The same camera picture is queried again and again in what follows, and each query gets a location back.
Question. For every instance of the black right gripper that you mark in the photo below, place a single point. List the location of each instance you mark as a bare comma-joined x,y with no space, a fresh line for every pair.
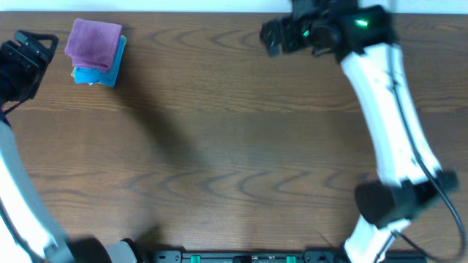
284,35

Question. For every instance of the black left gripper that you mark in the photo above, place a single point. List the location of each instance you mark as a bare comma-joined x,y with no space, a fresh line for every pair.
28,55

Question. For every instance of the purple microfiber cloth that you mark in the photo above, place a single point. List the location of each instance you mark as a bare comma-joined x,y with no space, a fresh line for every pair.
93,44

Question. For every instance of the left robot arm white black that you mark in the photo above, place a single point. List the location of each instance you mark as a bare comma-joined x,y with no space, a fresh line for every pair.
29,233

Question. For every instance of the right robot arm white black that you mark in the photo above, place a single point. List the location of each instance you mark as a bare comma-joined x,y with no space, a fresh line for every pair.
365,45

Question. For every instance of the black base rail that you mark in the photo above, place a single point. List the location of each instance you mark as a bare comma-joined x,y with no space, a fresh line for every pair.
314,255

